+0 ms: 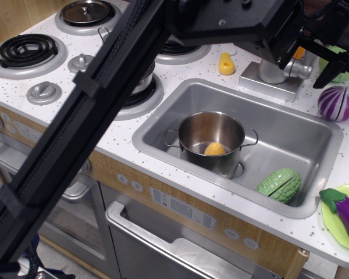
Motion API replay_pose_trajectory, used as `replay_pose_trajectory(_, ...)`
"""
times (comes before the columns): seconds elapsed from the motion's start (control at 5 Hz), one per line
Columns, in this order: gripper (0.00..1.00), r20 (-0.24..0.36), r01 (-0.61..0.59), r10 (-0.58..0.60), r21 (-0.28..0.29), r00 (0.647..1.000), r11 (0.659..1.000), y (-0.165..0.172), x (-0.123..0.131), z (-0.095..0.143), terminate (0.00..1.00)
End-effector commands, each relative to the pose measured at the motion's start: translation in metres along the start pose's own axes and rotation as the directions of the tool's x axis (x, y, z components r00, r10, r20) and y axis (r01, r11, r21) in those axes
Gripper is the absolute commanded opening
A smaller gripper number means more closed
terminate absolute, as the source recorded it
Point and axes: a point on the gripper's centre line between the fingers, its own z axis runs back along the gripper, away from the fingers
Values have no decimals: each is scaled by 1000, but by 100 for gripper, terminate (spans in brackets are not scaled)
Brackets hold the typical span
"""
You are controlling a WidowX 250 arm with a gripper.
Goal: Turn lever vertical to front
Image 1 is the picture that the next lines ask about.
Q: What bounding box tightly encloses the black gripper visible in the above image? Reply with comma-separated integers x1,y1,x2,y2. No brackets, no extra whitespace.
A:
298,1,349,89

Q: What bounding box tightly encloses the silver faucet lever handle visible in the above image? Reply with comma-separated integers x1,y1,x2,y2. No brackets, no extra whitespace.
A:
303,49,317,67

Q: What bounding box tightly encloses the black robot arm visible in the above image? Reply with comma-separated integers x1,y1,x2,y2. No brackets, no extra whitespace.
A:
0,1,349,278

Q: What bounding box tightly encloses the green toy cabbage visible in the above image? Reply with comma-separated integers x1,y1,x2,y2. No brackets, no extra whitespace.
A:
319,45,349,83

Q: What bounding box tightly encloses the purple white toy onion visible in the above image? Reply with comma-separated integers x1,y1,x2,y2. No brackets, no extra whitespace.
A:
318,86,349,121

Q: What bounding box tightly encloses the silver toy faucet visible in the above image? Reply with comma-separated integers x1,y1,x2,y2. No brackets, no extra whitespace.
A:
238,58,314,102

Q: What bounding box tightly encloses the silver toy sink basin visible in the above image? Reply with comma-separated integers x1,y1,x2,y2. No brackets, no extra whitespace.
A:
133,78,344,219

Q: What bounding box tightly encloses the yellow toy pear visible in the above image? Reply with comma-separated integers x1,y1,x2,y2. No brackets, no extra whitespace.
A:
218,52,235,76

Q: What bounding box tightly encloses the green toy bitter melon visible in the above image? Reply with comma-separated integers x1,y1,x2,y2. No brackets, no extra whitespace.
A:
255,168,301,204

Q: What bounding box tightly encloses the purple toy eggplant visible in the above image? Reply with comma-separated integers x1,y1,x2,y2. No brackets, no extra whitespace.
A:
319,189,349,237

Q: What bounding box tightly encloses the yellow toy corn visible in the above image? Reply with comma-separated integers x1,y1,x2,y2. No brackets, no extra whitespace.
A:
204,142,226,156

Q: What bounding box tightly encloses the stainless steel pot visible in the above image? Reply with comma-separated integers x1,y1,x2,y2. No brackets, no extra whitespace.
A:
163,111,259,178

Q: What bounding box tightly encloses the light green plate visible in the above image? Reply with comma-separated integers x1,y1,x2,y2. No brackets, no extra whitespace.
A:
321,184,349,249

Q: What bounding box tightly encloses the lidded steel saucepan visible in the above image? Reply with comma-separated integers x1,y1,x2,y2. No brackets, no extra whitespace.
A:
131,61,155,95

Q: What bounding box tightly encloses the grey stove knob rear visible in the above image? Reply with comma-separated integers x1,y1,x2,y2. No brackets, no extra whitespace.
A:
67,53,94,73

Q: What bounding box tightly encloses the grey stove knob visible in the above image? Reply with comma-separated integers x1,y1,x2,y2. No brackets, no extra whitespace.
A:
26,81,62,105
67,53,94,73

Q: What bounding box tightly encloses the steel lid on burner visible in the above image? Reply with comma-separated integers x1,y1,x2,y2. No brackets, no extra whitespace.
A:
60,1,112,24

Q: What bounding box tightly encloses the silver dishwasher door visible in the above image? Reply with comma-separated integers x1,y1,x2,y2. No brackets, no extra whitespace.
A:
105,201,279,278

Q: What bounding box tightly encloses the grey oven dial right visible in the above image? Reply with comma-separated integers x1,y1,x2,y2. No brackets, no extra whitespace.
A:
79,159,91,173

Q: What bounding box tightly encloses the grey stove knob front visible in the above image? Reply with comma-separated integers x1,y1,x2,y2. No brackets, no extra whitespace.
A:
26,81,62,105

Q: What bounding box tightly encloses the silver oven door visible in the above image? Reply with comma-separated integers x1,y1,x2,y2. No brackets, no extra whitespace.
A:
0,136,117,279

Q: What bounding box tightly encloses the black coil burner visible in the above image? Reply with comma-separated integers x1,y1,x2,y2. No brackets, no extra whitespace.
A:
0,34,58,68

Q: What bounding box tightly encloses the black braided cable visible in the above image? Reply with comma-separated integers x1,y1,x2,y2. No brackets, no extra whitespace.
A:
24,242,43,279

